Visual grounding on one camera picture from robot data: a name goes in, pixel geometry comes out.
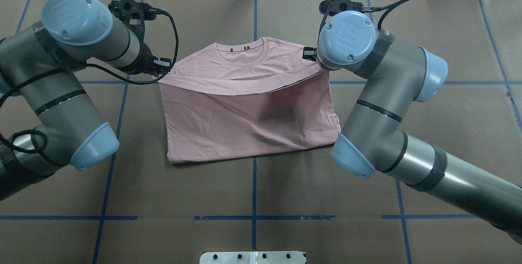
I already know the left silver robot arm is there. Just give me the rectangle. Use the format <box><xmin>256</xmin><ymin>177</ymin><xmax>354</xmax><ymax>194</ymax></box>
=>
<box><xmin>0</xmin><ymin>0</ymin><xmax>175</xmax><ymax>200</ymax></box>

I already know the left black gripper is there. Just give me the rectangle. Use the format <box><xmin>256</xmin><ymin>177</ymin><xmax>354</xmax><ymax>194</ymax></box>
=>
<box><xmin>108</xmin><ymin>0</ymin><xmax>171</xmax><ymax>75</ymax></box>

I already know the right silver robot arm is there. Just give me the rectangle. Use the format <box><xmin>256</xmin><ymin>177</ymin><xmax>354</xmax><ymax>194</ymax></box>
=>
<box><xmin>303</xmin><ymin>0</ymin><xmax>522</xmax><ymax>243</ymax></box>

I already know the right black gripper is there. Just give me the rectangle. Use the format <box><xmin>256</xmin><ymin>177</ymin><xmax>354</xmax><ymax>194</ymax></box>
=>
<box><xmin>303</xmin><ymin>0</ymin><xmax>363</xmax><ymax>61</ymax></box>

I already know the pink Snoopy t-shirt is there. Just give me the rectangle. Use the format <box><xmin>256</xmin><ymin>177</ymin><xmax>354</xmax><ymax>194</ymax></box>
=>
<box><xmin>159</xmin><ymin>37</ymin><xmax>341</xmax><ymax>164</ymax></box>

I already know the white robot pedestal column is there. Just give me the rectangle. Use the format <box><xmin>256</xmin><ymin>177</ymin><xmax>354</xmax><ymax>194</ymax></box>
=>
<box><xmin>199</xmin><ymin>251</ymin><xmax>307</xmax><ymax>264</ymax></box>

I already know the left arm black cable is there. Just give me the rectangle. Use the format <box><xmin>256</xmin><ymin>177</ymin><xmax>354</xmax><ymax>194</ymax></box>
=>
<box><xmin>0</xmin><ymin>8</ymin><xmax>180</xmax><ymax>154</ymax></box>

